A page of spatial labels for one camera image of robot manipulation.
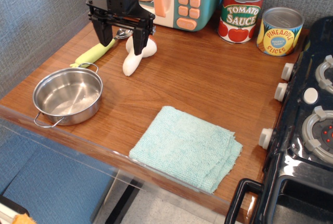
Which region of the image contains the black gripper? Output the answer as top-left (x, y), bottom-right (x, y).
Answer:
top-left (86, 0), bottom-right (156, 55)

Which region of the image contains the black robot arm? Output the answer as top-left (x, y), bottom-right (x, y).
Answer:
top-left (86, 0), bottom-right (155, 55)

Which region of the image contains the light blue folded towel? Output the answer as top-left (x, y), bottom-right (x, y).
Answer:
top-left (129, 106), bottom-right (242, 194)

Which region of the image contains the small steel pan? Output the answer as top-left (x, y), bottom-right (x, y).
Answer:
top-left (32, 63), bottom-right (104, 128)

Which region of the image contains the tomato sauce can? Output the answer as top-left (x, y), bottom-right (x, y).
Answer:
top-left (218, 0), bottom-right (264, 43)

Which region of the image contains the pineapple slices can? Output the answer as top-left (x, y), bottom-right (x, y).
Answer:
top-left (257, 7), bottom-right (304, 57)

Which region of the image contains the orange and black object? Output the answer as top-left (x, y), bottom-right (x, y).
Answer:
top-left (1, 195), bottom-right (36, 224)

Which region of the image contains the black toy stove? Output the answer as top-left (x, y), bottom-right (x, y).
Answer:
top-left (225, 16), bottom-right (332, 223)

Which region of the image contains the spoon with yellow-green handle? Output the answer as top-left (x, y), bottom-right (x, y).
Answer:
top-left (70, 28), bottom-right (133, 68)

